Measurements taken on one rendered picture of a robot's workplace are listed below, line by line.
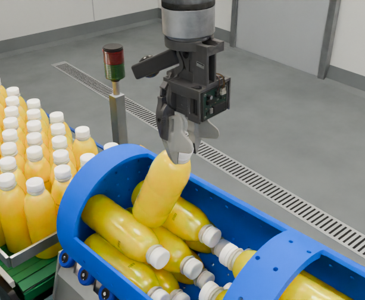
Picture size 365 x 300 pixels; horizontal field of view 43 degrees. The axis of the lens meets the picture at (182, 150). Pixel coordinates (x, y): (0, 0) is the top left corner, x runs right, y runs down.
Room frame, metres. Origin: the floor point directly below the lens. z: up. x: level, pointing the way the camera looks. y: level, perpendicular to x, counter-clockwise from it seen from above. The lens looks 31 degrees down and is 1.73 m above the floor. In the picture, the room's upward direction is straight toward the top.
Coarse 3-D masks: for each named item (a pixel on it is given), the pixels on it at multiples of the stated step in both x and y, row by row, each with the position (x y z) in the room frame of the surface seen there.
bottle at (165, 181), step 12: (168, 156) 0.66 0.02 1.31; (156, 168) 0.67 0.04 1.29; (168, 168) 0.66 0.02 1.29; (180, 168) 0.66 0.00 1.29; (144, 180) 0.70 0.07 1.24; (156, 180) 0.66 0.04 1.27; (168, 180) 0.65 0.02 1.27; (180, 180) 0.66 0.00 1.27; (144, 192) 0.69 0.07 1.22; (156, 192) 0.66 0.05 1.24; (168, 192) 0.66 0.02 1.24; (180, 192) 0.68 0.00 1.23; (144, 204) 0.68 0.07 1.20; (156, 204) 0.67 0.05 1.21; (168, 204) 0.67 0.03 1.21; (144, 216) 0.69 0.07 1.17; (156, 216) 0.68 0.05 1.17; (168, 216) 0.70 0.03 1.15
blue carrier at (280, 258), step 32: (96, 160) 0.78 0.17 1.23; (128, 160) 0.79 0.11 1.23; (64, 192) 0.74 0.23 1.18; (96, 192) 0.79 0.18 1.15; (128, 192) 0.85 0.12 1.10; (192, 192) 0.83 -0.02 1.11; (224, 192) 0.70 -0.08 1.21; (64, 224) 0.70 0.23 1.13; (224, 224) 0.77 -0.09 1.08; (256, 224) 0.71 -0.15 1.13; (96, 256) 0.63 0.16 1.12; (256, 256) 0.52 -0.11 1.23; (288, 256) 0.51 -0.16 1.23; (320, 256) 0.61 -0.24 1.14; (128, 288) 0.56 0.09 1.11; (192, 288) 0.70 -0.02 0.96; (256, 288) 0.47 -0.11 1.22; (352, 288) 0.57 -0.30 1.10
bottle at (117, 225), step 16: (96, 208) 0.74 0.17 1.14; (112, 208) 0.73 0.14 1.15; (96, 224) 0.71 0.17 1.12; (112, 224) 0.69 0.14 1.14; (128, 224) 0.69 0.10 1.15; (144, 224) 0.69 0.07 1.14; (112, 240) 0.68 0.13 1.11; (128, 240) 0.66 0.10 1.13; (144, 240) 0.65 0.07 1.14; (128, 256) 0.65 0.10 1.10; (144, 256) 0.64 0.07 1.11
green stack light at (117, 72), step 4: (104, 64) 1.37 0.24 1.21; (120, 64) 1.36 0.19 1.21; (104, 68) 1.37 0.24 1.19; (108, 68) 1.35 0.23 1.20; (112, 68) 1.35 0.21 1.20; (116, 68) 1.35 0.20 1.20; (120, 68) 1.36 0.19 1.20; (124, 68) 1.38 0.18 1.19; (108, 72) 1.35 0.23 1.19; (112, 72) 1.35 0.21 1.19; (116, 72) 1.35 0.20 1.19; (120, 72) 1.36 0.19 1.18; (124, 72) 1.38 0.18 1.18; (108, 76) 1.35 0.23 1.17; (112, 76) 1.35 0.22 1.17; (116, 76) 1.35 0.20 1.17; (120, 76) 1.36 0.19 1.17; (124, 76) 1.37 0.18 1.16
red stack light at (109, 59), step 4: (104, 52) 1.36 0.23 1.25; (108, 52) 1.35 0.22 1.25; (112, 52) 1.35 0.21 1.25; (116, 52) 1.35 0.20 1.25; (120, 52) 1.36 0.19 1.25; (104, 56) 1.36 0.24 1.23; (108, 56) 1.35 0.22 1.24; (112, 56) 1.35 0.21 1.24; (116, 56) 1.35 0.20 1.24; (120, 56) 1.36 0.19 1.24; (104, 60) 1.36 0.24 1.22; (108, 60) 1.35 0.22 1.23; (112, 60) 1.35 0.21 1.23; (116, 60) 1.35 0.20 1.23; (120, 60) 1.36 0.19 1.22; (108, 64) 1.35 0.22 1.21; (112, 64) 1.35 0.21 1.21; (116, 64) 1.35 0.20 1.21
